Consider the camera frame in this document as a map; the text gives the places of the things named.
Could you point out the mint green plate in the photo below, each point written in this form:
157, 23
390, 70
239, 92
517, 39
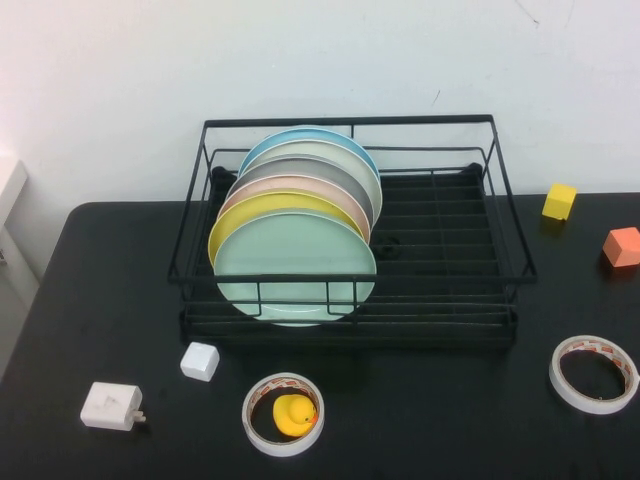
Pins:
295, 249

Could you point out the yellow plate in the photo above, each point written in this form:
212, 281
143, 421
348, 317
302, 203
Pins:
275, 201

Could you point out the pink plate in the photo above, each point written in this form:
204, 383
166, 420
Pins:
297, 183

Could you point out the grey plate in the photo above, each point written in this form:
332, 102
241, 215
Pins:
307, 166

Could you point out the cream white plate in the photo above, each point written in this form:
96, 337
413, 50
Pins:
317, 149

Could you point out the blue plate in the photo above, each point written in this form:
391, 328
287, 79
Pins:
307, 133

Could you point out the white double-sided tape roll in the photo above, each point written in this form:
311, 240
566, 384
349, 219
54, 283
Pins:
587, 343
285, 381

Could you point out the small white cube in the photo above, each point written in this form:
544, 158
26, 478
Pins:
199, 361

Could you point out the yellow rubber duck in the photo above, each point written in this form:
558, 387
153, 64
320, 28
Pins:
293, 415

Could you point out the yellow cube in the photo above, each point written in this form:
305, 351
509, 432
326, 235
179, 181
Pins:
559, 201

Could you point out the white power adapter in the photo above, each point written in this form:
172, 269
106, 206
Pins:
110, 404

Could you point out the orange cube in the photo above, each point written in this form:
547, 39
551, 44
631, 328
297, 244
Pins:
621, 248

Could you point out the white cabinet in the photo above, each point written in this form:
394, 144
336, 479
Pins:
11, 235

